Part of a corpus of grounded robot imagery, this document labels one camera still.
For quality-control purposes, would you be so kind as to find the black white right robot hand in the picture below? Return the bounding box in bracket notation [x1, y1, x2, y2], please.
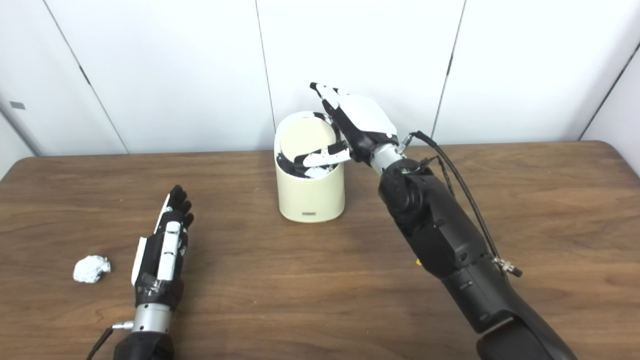
[294, 81, 401, 169]

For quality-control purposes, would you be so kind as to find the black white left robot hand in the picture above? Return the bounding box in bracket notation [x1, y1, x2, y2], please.
[131, 185, 195, 308]

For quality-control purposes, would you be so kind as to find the cream round bin lid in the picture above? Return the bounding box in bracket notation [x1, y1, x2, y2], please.
[277, 116, 338, 163]

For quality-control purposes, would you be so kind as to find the white paper ball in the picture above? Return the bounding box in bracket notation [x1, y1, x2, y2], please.
[73, 255, 112, 284]

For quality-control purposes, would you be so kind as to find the cream-colored bin body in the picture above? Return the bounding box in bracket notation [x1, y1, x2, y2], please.
[273, 112, 346, 224]

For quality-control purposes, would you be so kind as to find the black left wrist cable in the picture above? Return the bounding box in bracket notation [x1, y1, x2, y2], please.
[85, 321, 135, 360]

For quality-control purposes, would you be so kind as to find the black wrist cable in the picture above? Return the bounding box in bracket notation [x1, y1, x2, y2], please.
[398, 131, 523, 278]
[85, 321, 135, 360]

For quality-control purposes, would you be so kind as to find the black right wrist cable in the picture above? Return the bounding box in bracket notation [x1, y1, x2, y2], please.
[398, 131, 523, 278]

